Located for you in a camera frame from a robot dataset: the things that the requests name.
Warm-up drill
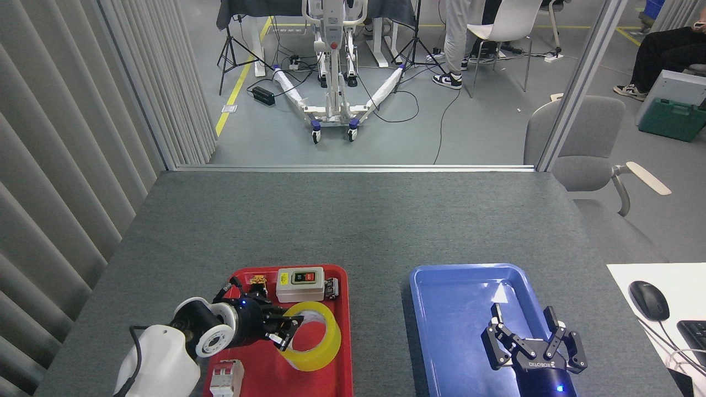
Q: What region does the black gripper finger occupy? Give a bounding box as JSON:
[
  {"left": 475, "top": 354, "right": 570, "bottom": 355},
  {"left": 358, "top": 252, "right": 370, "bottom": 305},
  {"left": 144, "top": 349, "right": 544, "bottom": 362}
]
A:
[
  {"left": 482, "top": 305, "right": 525, "bottom": 370},
  {"left": 266, "top": 327, "right": 294, "bottom": 352},
  {"left": 272, "top": 308, "right": 303, "bottom": 331},
  {"left": 543, "top": 307, "right": 587, "bottom": 374}
]

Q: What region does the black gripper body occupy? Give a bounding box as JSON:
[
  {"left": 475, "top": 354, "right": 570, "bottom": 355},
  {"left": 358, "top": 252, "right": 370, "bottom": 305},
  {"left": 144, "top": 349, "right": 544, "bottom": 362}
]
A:
[
  {"left": 234, "top": 298, "right": 277, "bottom": 348},
  {"left": 510, "top": 354, "right": 577, "bottom": 397}
]

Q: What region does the yellow tape roll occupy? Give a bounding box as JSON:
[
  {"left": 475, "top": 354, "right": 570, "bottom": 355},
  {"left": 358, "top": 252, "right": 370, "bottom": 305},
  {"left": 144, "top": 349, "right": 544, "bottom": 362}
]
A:
[{"left": 282, "top": 301, "right": 343, "bottom": 372}]

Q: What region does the blue plastic tray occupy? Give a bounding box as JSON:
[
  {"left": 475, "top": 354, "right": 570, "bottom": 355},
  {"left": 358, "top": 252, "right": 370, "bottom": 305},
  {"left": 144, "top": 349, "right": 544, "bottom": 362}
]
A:
[{"left": 409, "top": 263, "right": 580, "bottom": 397}]

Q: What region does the white circuit breaker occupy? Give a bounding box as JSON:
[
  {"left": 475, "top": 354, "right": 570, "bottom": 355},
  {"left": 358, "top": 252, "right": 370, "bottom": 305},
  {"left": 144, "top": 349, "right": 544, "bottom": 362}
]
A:
[{"left": 209, "top": 359, "right": 245, "bottom": 397}]

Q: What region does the red plastic tray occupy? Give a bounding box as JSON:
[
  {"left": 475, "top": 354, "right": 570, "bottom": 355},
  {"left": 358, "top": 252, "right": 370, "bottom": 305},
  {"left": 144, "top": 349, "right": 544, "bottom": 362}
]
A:
[{"left": 202, "top": 265, "right": 354, "bottom": 397}]

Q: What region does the black computer mouse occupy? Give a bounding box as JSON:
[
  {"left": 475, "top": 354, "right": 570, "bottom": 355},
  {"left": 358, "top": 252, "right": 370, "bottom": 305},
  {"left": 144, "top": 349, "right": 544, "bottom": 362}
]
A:
[{"left": 629, "top": 281, "right": 670, "bottom": 322}]

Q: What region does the black keyboard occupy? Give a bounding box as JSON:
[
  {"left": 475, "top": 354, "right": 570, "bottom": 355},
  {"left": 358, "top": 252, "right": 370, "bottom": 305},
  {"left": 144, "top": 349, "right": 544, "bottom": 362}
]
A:
[{"left": 677, "top": 320, "right": 706, "bottom": 367}]

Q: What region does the white desk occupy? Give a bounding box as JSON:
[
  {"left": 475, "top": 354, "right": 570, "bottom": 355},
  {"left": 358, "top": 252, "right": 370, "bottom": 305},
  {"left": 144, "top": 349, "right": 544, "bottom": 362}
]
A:
[{"left": 607, "top": 263, "right": 706, "bottom": 397}]

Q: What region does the grey office chair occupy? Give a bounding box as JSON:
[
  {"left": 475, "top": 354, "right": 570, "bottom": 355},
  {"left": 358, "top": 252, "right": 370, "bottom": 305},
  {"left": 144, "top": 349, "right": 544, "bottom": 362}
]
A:
[{"left": 523, "top": 95, "right": 672, "bottom": 264}]

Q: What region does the white stand on wheels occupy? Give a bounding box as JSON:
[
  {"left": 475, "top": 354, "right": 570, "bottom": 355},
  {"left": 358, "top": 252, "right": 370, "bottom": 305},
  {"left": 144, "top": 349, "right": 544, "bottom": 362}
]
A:
[{"left": 272, "top": 0, "right": 406, "bottom": 145}]

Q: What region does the green plastic case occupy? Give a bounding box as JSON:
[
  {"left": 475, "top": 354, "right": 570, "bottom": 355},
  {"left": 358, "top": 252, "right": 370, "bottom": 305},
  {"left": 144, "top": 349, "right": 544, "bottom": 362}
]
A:
[{"left": 638, "top": 98, "right": 706, "bottom": 143}]

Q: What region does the black tripod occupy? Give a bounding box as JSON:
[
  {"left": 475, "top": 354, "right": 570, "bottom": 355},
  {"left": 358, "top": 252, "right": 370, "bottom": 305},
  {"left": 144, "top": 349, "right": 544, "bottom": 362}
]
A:
[
  {"left": 217, "top": 14, "right": 275, "bottom": 95},
  {"left": 391, "top": 0, "right": 446, "bottom": 94}
]

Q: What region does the grey box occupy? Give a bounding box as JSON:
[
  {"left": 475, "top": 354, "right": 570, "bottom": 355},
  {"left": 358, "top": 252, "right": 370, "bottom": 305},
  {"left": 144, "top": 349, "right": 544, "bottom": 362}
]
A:
[{"left": 635, "top": 70, "right": 706, "bottom": 127}]

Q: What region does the person in black trousers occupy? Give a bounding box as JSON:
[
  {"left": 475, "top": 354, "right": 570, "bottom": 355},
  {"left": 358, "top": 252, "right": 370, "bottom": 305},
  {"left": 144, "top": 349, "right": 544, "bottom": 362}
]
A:
[{"left": 613, "top": 21, "right": 706, "bottom": 102}]

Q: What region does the standing person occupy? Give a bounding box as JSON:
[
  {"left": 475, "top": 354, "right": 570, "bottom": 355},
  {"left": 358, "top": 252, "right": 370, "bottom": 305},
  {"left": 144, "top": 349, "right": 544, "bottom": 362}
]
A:
[{"left": 432, "top": 0, "right": 486, "bottom": 90}]

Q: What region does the white plastic chair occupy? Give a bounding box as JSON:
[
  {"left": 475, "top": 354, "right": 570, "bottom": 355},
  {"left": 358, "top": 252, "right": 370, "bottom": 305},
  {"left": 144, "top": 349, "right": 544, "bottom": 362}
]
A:
[{"left": 466, "top": 0, "right": 544, "bottom": 99}]

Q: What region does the white switch box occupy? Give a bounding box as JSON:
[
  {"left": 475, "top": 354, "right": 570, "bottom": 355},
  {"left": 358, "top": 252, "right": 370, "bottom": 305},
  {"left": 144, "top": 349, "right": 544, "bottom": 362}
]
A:
[{"left": 276, "top": 267, "right": 325, "bottom": 303}]

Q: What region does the grey mouse cable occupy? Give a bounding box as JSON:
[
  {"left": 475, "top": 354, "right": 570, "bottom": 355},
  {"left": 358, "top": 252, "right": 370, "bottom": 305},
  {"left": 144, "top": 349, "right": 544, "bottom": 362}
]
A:
[{"left": 639, "top": 317, "right": 706, "bottom": 381}]

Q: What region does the black floor cable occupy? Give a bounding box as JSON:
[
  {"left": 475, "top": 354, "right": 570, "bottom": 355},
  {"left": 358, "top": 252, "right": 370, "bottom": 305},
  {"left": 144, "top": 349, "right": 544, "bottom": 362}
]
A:
[{"left": 433, "top": 88, "right": 462, "bottom": 165}]

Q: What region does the silver post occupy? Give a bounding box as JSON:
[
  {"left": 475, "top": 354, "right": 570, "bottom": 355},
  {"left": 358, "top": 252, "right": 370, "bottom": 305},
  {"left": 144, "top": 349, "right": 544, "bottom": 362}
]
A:
[{"left": 536, "top": 0, "right": 629, "bottom": 173}]

